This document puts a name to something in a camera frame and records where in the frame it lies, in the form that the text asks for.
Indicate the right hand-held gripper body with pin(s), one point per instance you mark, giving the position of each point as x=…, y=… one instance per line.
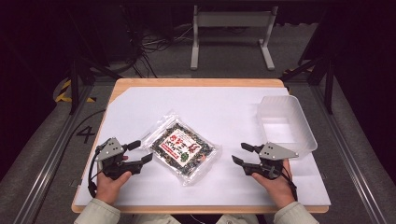
x=275, y=152

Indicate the aluminium rail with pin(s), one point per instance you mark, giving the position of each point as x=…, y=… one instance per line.
x=348, y=155
x=46, y=161

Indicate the yellow black striped tape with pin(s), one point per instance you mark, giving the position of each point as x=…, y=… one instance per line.
x=62, y=93

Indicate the translucent white plastic container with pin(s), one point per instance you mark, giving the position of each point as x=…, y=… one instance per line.
x=285, y=124

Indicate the black metal stand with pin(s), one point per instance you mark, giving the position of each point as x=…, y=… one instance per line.
x=328, y=81
x=74, y=81

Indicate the person's left hand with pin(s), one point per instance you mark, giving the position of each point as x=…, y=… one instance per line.
x=109, y=188

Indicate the person's right hand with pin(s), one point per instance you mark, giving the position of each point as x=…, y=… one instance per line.
x=280, y=189

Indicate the clear plastic seaweed packet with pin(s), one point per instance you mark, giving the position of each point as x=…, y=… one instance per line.
x=182, y=147

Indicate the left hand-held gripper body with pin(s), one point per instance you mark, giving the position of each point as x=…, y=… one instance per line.
x=109, y=150

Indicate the white metal stand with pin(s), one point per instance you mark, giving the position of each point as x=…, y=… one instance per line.
x=233, y=19

